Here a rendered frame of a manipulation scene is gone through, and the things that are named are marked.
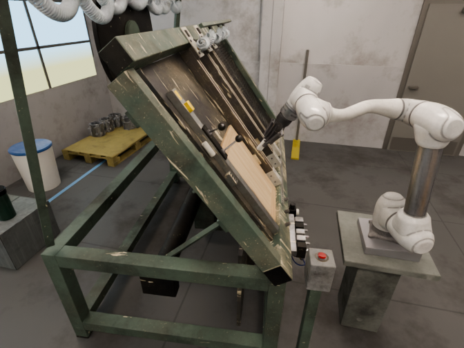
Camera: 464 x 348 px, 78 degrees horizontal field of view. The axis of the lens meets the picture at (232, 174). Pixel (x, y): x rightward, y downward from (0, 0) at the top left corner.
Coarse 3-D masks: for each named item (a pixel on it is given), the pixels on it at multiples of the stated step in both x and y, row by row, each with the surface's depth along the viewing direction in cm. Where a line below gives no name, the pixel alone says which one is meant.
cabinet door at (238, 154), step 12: (228, 132) 175; (228, 144) 165; (240, 144) 185; (228, 156) 157; (240, 156) 175; (252, 156) 193; (240, 168) 165; (252, 168) 182; (252, 180) 172; (264, 180) 193; (264, 192) 181; (264, 204) 171
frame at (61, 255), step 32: (160, 192) 329; (192, 192) 230; (64, 256) 161; (96, 256) 161; (128, 256) 161; (160, 256) 161; (64, 288) 174; (96, 288) 215; (160, 288) 163; (256, 288) 151; (96, 320) 192; (128, 320) 192; (160, 320) 192
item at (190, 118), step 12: (168, 96) 132; (180, 96) 136; (180, 108) 134; (192, 120) 136; (216, 156) 144; (228, 168) 147; (240, 180) 150; (240, 192) 153; (252, 192) 156; (252, 204) 156; (264, 216) 158; (276, 228) 162
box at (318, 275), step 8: (312, 248) 148; (312, 256) 143; (312, 264) 138; (320, 264) 138; (328, 264) 138; (304, 272) 154; (312, 272) 140; (320, 272) 139; (328, 272) 139; (312, 280) 143; (320, 280) 142; (328, 280) 141; (312, 288) 145; (320, 288) 145; (328, 288) 144
